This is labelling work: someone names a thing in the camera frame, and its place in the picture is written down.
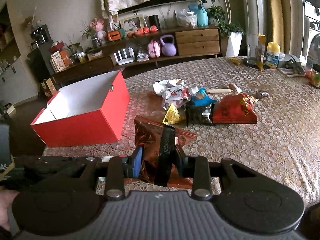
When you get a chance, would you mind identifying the brown foil snack bag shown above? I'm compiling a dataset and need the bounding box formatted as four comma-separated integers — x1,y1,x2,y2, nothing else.
135,115,196,189

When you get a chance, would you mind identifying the black speaker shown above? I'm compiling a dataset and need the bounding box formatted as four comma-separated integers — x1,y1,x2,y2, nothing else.
149,15,161,30

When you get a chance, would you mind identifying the pink plush flower toy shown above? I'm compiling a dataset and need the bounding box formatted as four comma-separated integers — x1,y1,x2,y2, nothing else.
89,17,107,41

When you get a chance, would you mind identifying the purple kettlebell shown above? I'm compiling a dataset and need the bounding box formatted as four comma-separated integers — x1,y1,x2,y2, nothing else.
160,34,177,57

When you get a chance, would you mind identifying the cream sausage stick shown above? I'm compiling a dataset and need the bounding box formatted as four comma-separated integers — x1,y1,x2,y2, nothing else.
206,88,232,94

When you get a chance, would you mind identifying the washing machine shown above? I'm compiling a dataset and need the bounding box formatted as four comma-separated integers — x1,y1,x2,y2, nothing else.
302,0,319,59

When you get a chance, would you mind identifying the white snack wrapper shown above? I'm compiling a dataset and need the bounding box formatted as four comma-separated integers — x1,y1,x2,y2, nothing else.
152,79,186,95

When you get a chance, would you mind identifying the large red snack bag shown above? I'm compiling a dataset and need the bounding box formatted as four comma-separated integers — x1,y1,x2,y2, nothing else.
212,93,258,124

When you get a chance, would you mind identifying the orange tissue box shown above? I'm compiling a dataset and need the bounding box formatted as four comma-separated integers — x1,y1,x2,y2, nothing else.
107,30,121,42

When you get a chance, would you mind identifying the framed photo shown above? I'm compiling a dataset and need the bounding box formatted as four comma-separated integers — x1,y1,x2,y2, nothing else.
120,15,144,34

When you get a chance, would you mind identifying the black coffee machine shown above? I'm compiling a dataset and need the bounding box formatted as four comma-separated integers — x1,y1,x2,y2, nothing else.
30,24,52,49

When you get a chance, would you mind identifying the clear plastic bag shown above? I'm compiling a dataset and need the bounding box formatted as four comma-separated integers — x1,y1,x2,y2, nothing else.
175,9,197,28

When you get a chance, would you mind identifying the wooden TV cabinet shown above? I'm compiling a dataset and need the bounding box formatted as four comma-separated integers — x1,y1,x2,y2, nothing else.
52,25,221,86

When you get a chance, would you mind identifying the black snack bag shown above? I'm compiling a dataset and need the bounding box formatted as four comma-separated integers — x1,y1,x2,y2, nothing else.
185,104,214,126

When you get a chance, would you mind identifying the blue cookie snack bag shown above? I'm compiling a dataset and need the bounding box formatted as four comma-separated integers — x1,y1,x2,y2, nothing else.
191,88,216,107

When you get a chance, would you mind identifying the potted green tree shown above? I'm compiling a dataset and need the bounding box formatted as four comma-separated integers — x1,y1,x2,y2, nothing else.
200,0,244,57

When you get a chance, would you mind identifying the white red snack bag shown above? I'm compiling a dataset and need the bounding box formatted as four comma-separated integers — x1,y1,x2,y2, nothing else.
161,85,191,110

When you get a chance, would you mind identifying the person's left hand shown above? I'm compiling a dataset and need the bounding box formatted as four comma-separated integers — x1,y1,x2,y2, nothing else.
0,190,19,231

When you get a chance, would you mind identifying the yellow-lid white jar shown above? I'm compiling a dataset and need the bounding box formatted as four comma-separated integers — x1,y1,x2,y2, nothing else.
265,42,280,68

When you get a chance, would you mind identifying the glass cup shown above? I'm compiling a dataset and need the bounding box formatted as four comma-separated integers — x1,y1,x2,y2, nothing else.
246,34,259,66

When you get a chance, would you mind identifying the white router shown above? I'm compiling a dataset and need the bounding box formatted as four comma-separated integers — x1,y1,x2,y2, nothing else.
113,47,135,66

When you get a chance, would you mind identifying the yellow triangular snack packet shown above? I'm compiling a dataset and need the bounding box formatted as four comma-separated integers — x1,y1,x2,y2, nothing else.
162,103,185,125

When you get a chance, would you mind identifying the red cardboard box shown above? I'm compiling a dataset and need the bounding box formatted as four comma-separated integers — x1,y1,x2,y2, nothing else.
31,71,130,148

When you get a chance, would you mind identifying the yellow curtain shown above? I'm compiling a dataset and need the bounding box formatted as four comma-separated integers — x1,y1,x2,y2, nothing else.
268,0,285,52

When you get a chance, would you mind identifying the small glass jar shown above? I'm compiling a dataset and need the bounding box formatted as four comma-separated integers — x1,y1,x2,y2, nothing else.
310,63,320,88

